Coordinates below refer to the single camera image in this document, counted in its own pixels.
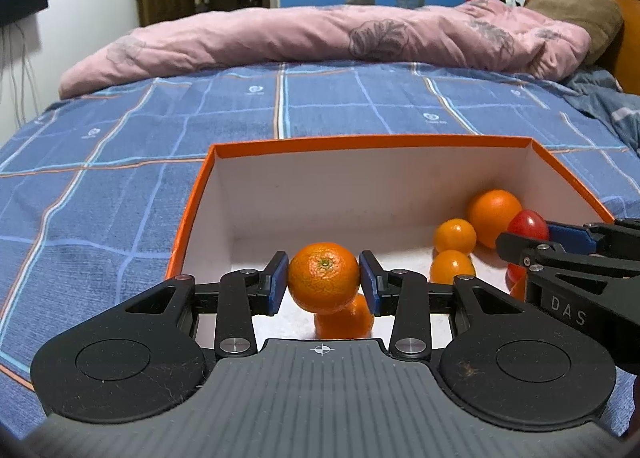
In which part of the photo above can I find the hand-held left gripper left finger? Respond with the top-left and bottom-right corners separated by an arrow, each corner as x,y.
107,251 -> 290,360

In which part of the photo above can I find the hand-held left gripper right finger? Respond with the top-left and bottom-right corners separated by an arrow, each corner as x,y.
358,250 -> 538,360

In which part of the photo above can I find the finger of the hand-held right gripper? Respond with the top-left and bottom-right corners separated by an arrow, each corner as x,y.
545,218 -> 640,259
495,232 -> 640,290

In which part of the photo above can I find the red cherry tomato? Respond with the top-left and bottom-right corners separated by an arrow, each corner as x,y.
506,209 -> 551,245

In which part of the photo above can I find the large orange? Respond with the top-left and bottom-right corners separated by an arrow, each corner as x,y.
314,292 -> 376,340
466,189 -> 524,250

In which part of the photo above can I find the small mandarin orange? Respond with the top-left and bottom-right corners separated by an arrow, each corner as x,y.
287,242 -> 361,315
433,219 -> 478,256
429,250 -> 477,285

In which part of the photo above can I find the orange cardboard box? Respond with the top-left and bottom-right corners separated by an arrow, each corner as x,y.
165,135 -> 616,341

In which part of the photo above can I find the grey blue pillow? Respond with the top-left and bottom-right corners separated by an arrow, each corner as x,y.
562,67 -> 623,91
575,85 -> 640,159

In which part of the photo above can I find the blue plaid bed sheet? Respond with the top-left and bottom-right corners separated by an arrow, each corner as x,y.
0,60 -> 640,439

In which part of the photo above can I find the brown pillow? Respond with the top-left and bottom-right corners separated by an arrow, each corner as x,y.
524,0 -> 625,66

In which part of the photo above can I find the pink quilt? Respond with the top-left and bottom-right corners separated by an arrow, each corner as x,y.
59,0 -> 593,100

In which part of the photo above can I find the thin wall cable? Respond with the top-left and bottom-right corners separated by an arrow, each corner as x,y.
10,20 -> 41,126

